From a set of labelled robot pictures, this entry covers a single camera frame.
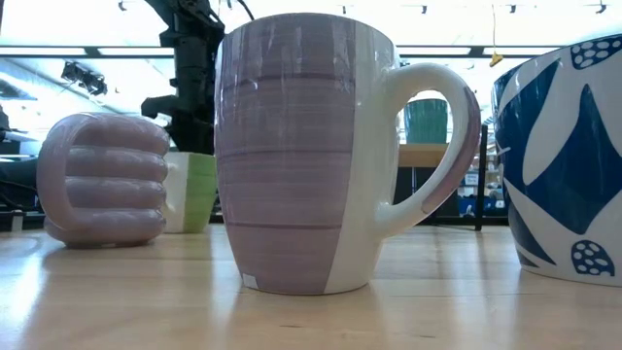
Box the lilac ribbed mug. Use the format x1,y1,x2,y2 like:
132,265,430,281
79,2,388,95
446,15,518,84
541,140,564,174
36,111,171,250

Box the blue white patterned mug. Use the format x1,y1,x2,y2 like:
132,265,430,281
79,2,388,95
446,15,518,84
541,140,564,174
490,33,622,288

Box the black ceiling fixture cluster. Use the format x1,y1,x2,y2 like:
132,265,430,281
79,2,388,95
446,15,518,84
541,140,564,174
60,60,109,97

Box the purple striped white mug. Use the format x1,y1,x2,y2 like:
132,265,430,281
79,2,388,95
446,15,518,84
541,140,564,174
214,12,482,297

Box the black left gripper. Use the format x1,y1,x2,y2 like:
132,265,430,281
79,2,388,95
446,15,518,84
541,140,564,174
140,48,217,154

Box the green and white mug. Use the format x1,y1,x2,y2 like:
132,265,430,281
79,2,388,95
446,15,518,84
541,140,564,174
161,151,219,234

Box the long ceiling light bar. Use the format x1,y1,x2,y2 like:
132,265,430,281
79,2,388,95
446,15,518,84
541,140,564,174
0,45,560,60

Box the wooden riser shelf black legs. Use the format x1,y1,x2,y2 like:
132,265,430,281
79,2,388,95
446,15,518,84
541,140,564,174
393,123,490,232

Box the yellow hanging cord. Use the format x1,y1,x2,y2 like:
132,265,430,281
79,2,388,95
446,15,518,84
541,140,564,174
488,0,505,68

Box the dark teal speckled mug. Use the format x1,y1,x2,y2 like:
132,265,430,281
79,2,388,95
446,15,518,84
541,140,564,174
403,98,449,145

